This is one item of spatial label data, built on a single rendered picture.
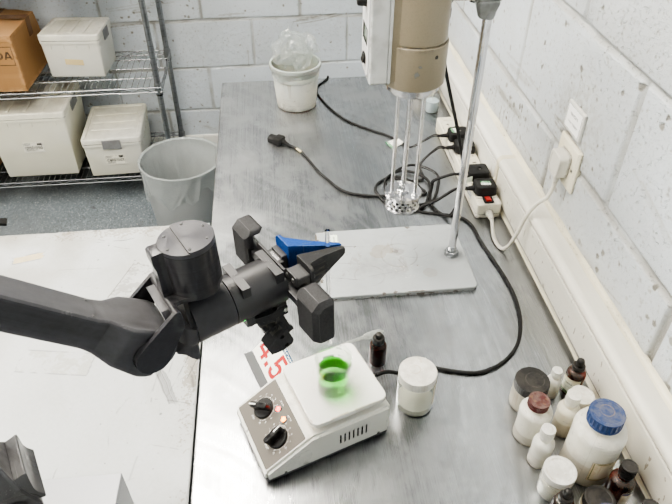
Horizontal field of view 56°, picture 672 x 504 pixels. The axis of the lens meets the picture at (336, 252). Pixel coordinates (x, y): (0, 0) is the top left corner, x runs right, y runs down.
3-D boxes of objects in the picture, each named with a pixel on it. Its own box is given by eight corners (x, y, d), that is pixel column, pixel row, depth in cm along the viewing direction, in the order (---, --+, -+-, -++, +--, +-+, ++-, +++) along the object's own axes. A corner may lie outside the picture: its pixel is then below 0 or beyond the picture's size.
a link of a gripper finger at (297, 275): (254, 237, 74) (257, 262, 76) (295, 280, 68) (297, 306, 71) (269, 230, 75) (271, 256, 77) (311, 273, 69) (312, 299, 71)
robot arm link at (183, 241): (140, 379, 63) (110, 290, 56) (117, 331, 69) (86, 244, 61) (243, 333, 68) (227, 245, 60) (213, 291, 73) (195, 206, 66)
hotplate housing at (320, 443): (267, 486, 90) (263, 455, 85) (237, 416, 99) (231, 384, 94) (401, 428, 97) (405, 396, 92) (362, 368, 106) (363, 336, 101)
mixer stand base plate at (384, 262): (322, 301, 118) (322, 297, 118) (314, 235, 134) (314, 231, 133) (478, 290, 121) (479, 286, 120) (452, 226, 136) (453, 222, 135)
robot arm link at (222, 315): (187, 374, 67) (169, 311, 62) (166, 343, 71) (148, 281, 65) (244, 345, 70) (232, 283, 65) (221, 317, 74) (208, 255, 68)
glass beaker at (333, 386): (307, 390, 92) (305, 354, 87) (333, 369, 95) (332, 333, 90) (337, 414, 89) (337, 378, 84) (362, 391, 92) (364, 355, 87)
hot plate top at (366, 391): (313, 431, 88) (313, 427, 87) (281, 370, 96) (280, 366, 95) (388, 400, 92) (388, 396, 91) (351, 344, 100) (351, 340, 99)
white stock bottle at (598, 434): (551, 471, 92) (572, 418, 83) (567, 435, 96) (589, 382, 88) (600, 497, 89) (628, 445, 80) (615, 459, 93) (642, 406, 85)
